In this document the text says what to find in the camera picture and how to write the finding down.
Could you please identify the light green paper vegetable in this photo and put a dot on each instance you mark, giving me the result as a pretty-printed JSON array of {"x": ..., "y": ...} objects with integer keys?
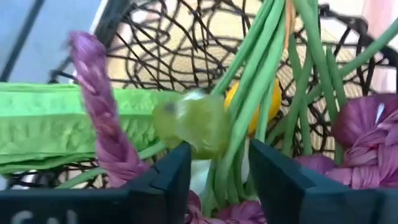
[{"x": 46, "y": 124}]

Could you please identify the green onion bunch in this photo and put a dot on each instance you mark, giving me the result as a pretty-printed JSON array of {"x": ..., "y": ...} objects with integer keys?
[{"x": 248, "y": 93}]

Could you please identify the green lime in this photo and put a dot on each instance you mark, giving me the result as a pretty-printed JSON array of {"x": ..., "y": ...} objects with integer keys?
[{"x": 192, "y": 124}]

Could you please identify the yellow lemon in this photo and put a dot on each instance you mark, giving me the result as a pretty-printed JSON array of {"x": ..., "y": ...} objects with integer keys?
[{"x": 276, "y": 99}]

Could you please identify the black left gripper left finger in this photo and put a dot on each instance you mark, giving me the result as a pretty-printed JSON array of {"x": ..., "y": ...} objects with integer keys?
[{"x": 161, "y": 193}]

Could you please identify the black frame bar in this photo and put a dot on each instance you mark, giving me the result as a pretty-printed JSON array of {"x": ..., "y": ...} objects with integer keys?
[{"x": 21, "y": 40}]

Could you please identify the purple raffia onion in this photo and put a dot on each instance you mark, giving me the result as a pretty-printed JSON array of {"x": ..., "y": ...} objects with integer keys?
[
  {"x": 354, "y": 118},
  {"x": 239, "y": 213}
]

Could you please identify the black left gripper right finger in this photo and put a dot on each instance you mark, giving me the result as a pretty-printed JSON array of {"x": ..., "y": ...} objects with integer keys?
[{"x": 280, "y": 193}]

